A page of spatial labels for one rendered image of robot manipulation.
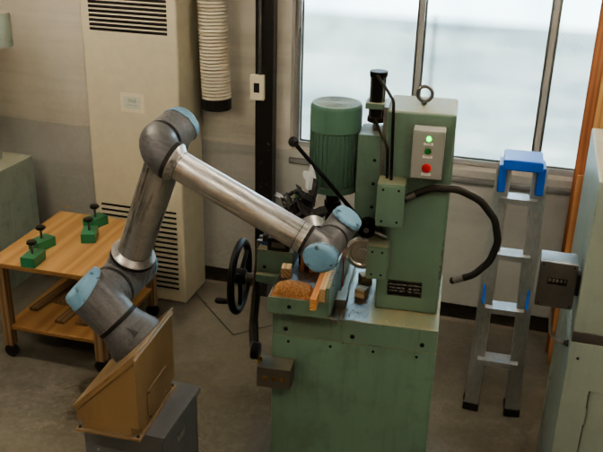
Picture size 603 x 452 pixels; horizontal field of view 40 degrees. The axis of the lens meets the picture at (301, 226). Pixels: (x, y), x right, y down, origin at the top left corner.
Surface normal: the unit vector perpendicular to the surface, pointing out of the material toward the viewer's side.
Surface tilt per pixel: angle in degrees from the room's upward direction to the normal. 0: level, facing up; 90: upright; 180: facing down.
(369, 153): 90
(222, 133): 90
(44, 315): 0
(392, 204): 90
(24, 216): 90
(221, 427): 0
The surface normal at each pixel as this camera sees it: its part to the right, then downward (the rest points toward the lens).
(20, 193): 0.95, 0.14
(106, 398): -0.23, 0.38
